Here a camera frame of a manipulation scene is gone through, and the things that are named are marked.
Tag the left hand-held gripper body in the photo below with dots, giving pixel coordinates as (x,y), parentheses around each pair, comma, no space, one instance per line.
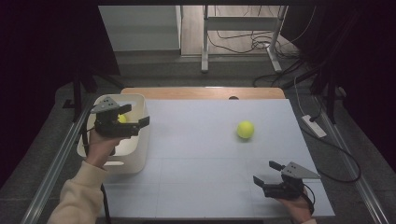
(112,127)

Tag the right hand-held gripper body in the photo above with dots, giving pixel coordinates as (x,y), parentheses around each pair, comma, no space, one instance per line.
(285,188)

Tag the yellow tennis ball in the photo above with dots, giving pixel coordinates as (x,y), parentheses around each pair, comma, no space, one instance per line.
(245,129)
(122,118)

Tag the white plastic bin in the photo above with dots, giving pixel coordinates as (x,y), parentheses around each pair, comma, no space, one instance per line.
(134,152)

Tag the person's right hand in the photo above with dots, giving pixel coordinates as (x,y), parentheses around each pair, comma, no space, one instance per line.
(297,207)

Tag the person's left hand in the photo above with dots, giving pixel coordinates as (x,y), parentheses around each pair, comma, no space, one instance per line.
(99,149)

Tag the black stand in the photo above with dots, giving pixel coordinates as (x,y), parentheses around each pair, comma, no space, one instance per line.
(77,96)
(330,96)

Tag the white foam board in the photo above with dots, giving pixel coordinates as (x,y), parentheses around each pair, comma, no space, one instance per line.
(193,130)

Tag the white power strip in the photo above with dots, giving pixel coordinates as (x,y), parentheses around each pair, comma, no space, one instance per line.
(314,127)

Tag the person's left cream sleeve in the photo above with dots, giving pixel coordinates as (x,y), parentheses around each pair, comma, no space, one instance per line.
(81,196)

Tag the white cabinet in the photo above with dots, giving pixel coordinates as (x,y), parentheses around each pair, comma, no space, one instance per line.
(140,28)

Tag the metal floor rail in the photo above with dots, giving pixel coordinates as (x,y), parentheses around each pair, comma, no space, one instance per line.
(355,174)
(53,174)

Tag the white metal desk frame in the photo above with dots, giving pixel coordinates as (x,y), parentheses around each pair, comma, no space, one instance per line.
(204,37)

